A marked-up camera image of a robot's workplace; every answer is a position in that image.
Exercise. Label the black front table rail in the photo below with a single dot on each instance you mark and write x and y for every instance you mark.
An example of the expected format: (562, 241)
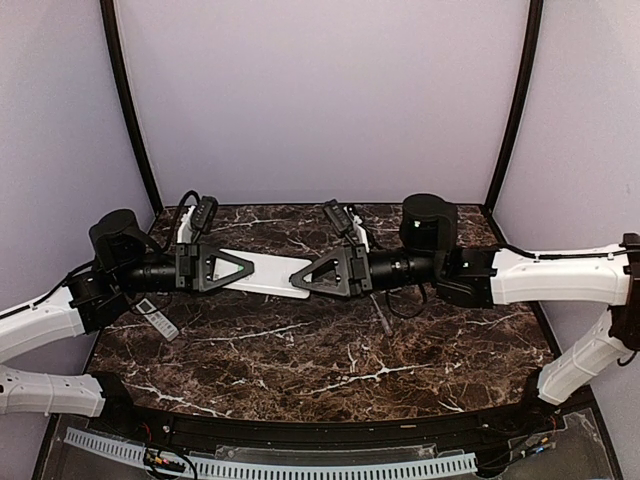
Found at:
(482, 430)

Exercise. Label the clear pen screwdriver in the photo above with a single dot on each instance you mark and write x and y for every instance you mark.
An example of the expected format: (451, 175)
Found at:
(386, 326)

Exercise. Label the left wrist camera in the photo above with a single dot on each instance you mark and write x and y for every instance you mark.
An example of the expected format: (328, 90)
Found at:
(197, 220)

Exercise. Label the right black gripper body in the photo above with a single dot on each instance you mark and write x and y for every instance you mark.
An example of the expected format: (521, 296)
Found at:
(359, 271)

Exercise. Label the right black frame post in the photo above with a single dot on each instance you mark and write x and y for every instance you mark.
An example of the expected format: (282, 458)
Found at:
(525, 70)

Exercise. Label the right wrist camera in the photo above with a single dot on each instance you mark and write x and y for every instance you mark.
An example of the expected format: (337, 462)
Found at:
(347, 223)

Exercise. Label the white slotted cable duct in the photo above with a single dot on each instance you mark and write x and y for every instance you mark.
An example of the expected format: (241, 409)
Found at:
(417, 462)

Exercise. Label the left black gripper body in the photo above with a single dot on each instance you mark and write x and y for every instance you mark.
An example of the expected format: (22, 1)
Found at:
(186, 266)

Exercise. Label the white remote green buttons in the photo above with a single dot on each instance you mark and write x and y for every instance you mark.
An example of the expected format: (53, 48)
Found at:
(271, 275)

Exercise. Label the left black frame post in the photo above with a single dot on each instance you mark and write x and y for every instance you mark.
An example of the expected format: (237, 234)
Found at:
(128, 109)

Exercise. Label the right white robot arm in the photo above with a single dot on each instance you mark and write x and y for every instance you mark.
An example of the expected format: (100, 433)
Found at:
(498, 275)

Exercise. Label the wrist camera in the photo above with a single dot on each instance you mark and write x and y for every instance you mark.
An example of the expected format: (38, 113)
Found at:
(347, 223)
(197, 220)

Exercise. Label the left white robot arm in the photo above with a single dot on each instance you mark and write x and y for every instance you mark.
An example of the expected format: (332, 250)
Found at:
(93, 296)

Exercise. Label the white remote on left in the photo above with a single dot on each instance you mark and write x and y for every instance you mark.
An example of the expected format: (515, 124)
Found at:
(157, 319)

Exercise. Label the black frame post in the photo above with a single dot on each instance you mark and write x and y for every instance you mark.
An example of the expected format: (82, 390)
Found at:
(525, 70)
(128, 109)

